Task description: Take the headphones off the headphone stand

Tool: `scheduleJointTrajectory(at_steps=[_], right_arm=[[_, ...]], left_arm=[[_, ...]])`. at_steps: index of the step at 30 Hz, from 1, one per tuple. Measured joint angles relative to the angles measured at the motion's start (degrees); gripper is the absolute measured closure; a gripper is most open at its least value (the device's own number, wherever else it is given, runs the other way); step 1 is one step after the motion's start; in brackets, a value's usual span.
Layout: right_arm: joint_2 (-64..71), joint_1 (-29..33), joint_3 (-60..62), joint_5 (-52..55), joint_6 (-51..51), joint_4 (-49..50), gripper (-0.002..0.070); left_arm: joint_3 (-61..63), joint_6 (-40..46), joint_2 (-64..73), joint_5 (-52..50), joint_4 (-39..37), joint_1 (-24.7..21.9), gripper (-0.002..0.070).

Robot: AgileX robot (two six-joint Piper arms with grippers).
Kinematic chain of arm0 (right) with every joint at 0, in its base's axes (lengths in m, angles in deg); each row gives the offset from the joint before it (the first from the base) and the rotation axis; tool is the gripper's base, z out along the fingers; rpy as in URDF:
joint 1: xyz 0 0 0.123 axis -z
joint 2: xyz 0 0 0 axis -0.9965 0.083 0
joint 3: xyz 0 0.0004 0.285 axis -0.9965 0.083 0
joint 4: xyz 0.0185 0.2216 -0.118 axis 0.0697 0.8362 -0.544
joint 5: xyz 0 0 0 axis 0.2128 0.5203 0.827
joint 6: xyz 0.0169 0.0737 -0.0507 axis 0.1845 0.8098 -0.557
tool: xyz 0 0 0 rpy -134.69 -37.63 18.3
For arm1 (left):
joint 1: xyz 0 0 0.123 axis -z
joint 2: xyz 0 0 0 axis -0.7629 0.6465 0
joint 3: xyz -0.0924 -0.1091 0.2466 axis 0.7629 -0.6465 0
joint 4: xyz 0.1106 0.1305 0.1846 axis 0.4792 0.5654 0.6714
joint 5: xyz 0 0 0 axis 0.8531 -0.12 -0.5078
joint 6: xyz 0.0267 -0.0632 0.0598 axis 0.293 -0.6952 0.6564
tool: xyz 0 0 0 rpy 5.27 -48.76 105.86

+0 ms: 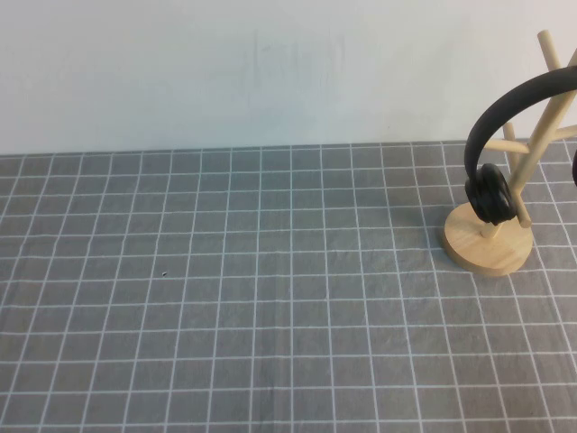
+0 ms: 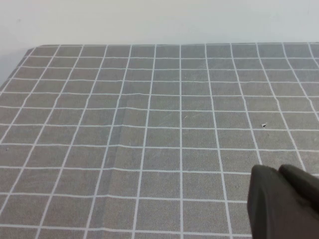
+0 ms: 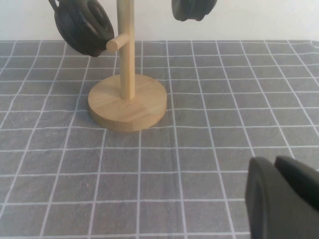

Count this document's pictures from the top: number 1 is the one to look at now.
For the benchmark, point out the black over-ear headphones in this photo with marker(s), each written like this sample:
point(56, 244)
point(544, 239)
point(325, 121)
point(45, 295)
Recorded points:
point(490, 198)

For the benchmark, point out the light wooden headphone stand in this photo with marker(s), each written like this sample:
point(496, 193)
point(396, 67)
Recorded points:
point(489, 258)

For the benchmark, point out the grey white-grid tablecloth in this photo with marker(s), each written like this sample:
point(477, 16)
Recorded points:
point(225, 315)

